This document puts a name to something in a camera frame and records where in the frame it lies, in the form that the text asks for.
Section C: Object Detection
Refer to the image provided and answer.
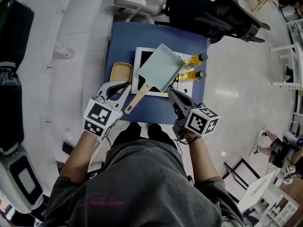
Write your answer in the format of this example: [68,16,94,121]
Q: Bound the yellow oil bottle black cap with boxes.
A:
[180,70,207,83]
[183,52,209,67]

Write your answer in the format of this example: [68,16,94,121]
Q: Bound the black metal floor frame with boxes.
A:
[223,158,261,203]

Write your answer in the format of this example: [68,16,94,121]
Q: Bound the white stove with black glass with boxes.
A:
[131,46,194,98]

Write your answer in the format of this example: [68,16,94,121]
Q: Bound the grey device with screen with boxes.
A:
[0,147,45,214]

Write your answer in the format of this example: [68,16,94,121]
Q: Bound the person's right forearm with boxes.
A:
[188,138,223,184]

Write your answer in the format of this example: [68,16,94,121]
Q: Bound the tan rectangular plate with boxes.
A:
[109,62,134,94]

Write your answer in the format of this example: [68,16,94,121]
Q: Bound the person's left forearm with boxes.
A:
[59,128,103,184]

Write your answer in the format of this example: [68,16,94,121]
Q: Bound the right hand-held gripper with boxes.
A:
[168,89,221,140]

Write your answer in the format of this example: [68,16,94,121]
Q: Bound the light blue rectangular pan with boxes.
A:
[124,43,185,115]

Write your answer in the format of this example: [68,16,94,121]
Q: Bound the white open shelf frame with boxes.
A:
[269,19,303,90]

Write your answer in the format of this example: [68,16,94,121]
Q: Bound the white compartment shelf unit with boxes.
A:
[237,168,300,227]

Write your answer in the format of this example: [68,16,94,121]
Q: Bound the person's grey shirt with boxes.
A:
[44,138,245,227]

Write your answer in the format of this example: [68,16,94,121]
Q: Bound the person's black trousers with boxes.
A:
[111,122,178,151]

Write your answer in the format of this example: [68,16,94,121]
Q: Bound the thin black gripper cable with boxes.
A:
[103,117,120,149]

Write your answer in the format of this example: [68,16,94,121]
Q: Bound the black office chair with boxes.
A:
[154,0,271,44]

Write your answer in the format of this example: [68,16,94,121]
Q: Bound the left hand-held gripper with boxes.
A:
[83,80,132,138]

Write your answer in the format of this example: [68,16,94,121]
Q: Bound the person's right hand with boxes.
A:
[184,131,202,144]

